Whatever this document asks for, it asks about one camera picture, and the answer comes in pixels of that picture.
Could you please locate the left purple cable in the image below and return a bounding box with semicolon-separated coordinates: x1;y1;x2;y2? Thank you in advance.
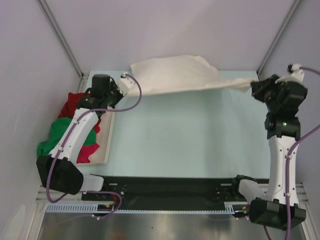
46;73;142;204

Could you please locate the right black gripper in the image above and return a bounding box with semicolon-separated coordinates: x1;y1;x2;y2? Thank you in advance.
251;74;287;113

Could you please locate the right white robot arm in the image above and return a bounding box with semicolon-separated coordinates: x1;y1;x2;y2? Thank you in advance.
230;73;308;231

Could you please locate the white slotted cable duct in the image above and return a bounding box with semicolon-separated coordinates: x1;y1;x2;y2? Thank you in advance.
46;202;249;215

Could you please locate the cream plastic tray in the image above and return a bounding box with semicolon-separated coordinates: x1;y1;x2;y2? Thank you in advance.
76;112;115;166

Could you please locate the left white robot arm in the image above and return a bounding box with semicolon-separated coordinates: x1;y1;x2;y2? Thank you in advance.
36;74;135;200

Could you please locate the cream white t shirt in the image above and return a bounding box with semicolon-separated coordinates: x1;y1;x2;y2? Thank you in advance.
130;55;258;96

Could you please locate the aluminium front rail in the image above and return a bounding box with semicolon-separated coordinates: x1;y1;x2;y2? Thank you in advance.
34;182;307;204

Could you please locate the magenta pink t shirt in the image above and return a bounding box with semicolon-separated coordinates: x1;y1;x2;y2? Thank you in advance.
76;143;100;164

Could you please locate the right aluminium frame post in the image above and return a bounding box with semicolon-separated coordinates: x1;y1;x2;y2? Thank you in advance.
256;0;304;77

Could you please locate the dark red t shirt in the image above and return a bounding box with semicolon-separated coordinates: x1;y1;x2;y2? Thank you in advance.
55;92;85;136

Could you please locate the left aluminium frame post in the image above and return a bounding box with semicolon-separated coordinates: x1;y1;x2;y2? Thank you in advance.
36;0;84;79

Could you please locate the aluminium frame post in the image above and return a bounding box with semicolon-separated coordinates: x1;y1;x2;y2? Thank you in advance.
256;0;304;77
36;0;84;79

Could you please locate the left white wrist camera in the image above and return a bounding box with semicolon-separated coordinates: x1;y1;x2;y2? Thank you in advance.
117;72;135;96

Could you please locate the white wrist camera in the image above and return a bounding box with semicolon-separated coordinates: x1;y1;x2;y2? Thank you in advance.
117;72;135;96
275;63;305;84

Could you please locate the green t shirt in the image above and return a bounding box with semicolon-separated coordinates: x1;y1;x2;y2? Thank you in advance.
36;119;97;158

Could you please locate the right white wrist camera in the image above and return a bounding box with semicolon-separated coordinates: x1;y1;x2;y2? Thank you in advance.
275;63;305;84

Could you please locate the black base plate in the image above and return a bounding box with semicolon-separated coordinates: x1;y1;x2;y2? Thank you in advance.
81;175;249;212

